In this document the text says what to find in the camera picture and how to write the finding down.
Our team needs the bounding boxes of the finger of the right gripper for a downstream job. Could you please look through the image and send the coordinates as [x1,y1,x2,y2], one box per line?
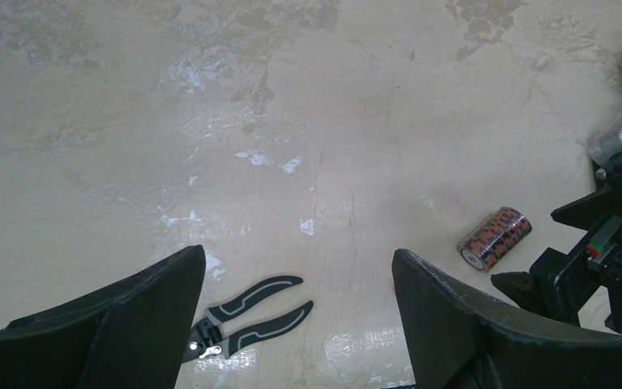
[551,186,622,231]
[491,271,545,312]

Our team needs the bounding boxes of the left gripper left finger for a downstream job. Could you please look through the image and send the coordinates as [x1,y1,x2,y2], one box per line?
[0,246,206,388]

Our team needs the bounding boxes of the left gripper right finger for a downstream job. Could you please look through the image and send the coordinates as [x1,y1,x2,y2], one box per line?
[391,249,622,388]

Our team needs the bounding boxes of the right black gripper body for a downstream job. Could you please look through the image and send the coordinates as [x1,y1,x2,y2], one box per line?
[529,156,622,334]

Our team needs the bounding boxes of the black grey pliers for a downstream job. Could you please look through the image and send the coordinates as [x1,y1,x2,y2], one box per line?
[181,275,315,365]

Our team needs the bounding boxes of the orange chip stack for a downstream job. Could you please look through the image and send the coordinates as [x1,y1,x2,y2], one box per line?
[457,207,532,272]

